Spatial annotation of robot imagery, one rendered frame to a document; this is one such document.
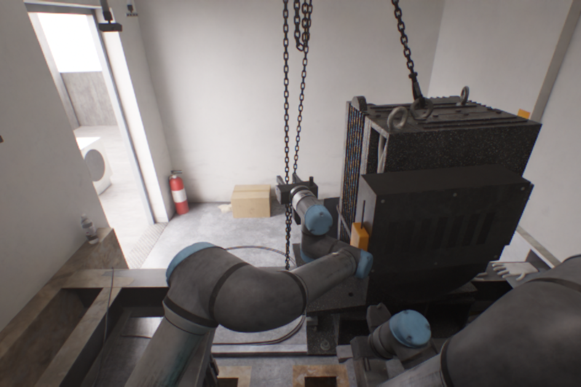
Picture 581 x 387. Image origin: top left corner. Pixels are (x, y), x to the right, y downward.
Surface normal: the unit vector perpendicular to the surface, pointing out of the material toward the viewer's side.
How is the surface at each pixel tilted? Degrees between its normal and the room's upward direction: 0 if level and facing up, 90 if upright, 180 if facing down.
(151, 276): 0
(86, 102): 90
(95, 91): 90
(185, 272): 43
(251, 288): 30
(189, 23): 90
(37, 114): 90
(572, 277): 25
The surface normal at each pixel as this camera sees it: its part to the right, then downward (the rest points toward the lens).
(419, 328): 0.15, -0.61
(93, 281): -0.03, -0.87
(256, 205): 0.01, 0.49
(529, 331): -0.70, -0.54
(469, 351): -0.92, -0.38
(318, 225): 0.30, 0.43
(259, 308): 0.26, -0.11
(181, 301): -0.17, -0.32
